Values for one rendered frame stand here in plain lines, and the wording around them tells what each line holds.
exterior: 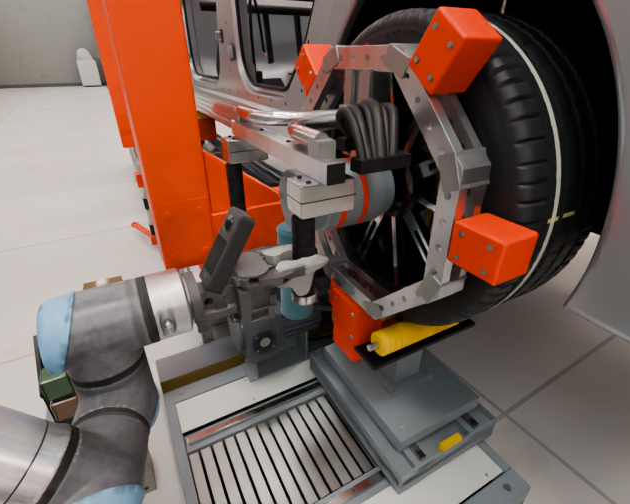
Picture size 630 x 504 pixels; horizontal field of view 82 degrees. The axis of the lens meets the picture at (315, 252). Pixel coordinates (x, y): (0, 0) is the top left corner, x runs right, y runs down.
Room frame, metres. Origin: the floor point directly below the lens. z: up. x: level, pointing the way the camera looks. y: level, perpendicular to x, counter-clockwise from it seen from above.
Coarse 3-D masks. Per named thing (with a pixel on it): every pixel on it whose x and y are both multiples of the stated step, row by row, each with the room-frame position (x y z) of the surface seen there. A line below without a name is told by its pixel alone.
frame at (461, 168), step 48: (336, 48) 0.82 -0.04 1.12; (384, 48) 0.69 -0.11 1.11; (336, 96) 0.90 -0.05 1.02; (432, 96) 0.59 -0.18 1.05; (432, 144) 0.57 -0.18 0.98; (480, 144) 0.56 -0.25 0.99; (480, 192) 0.53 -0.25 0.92; (336, 240) 0.89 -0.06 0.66; (432, 240) 0.54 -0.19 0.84; (384, 288) 0.72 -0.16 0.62; (432, 288) 0.52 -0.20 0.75
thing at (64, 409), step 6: (60, 402) 0.40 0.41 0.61; (66, 402) 0.41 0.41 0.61; (72, 402) 0.41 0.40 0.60; (54, 408) 0.40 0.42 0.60; (60, 408) 0.40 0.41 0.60; (66, 408) 0.40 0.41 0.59; (72, 408) 0.41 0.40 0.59; (54, 414) 0.40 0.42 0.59; (60, 414) 0.40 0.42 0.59; (66, 414) 0.40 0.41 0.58; (72, 414) 0.41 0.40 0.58; (60, 420) 0.40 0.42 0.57
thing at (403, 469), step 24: (312, 360) 0.96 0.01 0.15; (336, 384) 0.85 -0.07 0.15; (360, 408) 0.76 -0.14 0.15; (480, 408) 0.75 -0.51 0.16; (360, 432) 0.69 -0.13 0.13; (432, 432) 0.68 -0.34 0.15; (456, 432) 0.68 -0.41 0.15; (480, 432) 0.68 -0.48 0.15; (384, 456) 0.60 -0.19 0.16; (408, 456) 0.59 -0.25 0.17; (432, 456) 0.59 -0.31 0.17; (456, 456) 0.64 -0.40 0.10; (408, 480) 0.55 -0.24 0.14
